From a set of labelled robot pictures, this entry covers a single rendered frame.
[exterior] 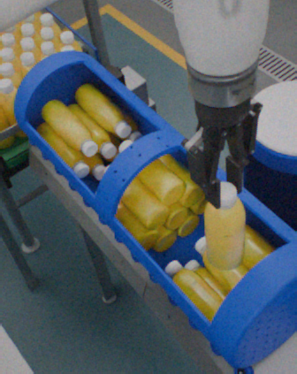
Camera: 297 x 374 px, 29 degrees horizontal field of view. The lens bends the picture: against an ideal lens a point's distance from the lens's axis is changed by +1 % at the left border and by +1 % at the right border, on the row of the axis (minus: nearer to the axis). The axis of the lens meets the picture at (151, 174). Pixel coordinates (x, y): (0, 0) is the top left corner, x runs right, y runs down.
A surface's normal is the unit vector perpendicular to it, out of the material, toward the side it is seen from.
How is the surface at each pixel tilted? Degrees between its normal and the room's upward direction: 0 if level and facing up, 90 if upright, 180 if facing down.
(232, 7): 82
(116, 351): 0
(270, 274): 7
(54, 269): 0
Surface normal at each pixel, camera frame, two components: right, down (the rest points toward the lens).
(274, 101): -0.11, -0.62
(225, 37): 0.03, 0.76
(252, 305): -0.50, -0.27
